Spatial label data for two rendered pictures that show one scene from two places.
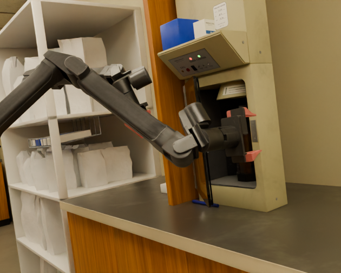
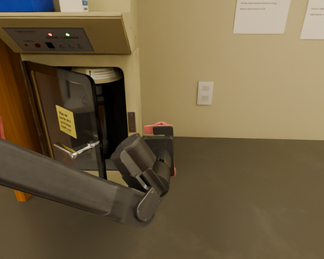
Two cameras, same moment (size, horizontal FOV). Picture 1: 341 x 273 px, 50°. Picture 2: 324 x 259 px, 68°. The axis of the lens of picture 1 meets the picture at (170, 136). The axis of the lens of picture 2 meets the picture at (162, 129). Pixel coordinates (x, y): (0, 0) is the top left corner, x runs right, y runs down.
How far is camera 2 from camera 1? 0.71 m
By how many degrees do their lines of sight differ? 53
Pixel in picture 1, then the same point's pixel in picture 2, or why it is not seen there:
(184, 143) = (149, 204)
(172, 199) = (24, 196)
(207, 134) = (165, 180)
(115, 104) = (10, 173)
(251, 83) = (133, 75)
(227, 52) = (114, 39)
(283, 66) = not seen: hidden behind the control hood
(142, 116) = (72, 181)
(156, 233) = not seen: outside the picture
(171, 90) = not seen: outside the picture
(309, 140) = not seen: hidden behind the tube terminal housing
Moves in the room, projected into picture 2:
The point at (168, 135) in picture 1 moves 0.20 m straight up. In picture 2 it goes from (124, 199) to (114, 80)
